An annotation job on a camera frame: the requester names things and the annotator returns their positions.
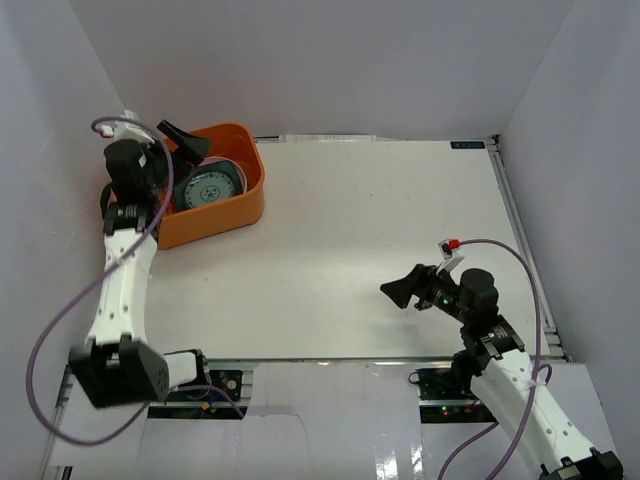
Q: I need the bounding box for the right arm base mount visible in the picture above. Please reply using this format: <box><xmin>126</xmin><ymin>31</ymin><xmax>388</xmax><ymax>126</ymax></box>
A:
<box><xmin>407</xmin><ymin>351</ymin><xmax>496</xmax><ymax>424</ymax></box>

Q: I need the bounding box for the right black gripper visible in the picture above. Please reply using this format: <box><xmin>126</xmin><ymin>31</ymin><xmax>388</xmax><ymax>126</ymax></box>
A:
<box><xmin>380</xmin><ymin>262</ymin><xmax>472</xmax><ymax>325</ymax></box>

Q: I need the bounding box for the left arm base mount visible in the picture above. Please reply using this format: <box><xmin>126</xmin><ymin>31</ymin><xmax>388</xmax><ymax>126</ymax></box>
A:
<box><xmin>148</xmin><ymin>368</ymin><xmax>253</xmax><ymax>420</ymax></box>

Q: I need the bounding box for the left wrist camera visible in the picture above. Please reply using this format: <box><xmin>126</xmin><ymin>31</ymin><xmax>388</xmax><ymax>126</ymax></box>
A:
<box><xmin>97</xmin><ymin>120</ymin><xmax>154</xmax><ymax>144</ymax></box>

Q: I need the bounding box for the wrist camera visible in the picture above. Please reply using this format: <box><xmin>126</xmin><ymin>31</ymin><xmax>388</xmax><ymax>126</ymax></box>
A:
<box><xmin>97</xmin><ymin>120</ymin><xmax>154</xmax><ymax>144</ymax></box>
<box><xmin>437</xmin><ymin>239</ymin><xmax>464</xmax><ymax>274</ymax></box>

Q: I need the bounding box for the blue table label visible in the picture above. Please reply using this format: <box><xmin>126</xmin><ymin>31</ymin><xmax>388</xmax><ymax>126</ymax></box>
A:
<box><xmin>450</xmin><ymin>140</ymin><xmax>486</xmax><ymax>150</ymax></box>

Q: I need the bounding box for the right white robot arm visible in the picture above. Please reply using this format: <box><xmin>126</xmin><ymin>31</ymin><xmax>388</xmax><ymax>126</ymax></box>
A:
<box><xmin>380</xmin><ymin>264</ymin><xmax>624</xmax><ymax>479</ymax></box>

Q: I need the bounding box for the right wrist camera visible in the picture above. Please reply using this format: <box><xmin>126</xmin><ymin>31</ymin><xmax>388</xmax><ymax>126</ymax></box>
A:
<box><xmin>437</xmin><ymin>239</ymin><xmax>464</xmax><ymax>274</ymax></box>

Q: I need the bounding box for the orange plastic bin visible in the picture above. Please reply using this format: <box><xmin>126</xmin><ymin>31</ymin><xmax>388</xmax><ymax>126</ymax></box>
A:
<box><xmin>112</xmin><ymin>121</ymin><xmax>267</xmax><ymax>250</ymax></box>

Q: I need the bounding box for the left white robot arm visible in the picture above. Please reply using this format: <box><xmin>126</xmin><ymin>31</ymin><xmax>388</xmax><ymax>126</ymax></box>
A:
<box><xmin>68</xmin><ymin>120</ymin><xmax>212</xmax><ymax>409</ymax></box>

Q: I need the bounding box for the teal square plate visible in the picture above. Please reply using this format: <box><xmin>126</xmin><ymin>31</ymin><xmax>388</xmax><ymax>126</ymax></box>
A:
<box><xmin>174</xmin><ymin>157</ymin><xmax>247</xmax><ymax>211</ymax></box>

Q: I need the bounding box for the blue patterned small plate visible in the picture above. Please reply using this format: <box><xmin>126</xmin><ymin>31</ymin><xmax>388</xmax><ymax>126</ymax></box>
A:
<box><xmin>182</xmin><ymin>171</ymin><xmax>236</xmax><ymax>209</ymax></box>

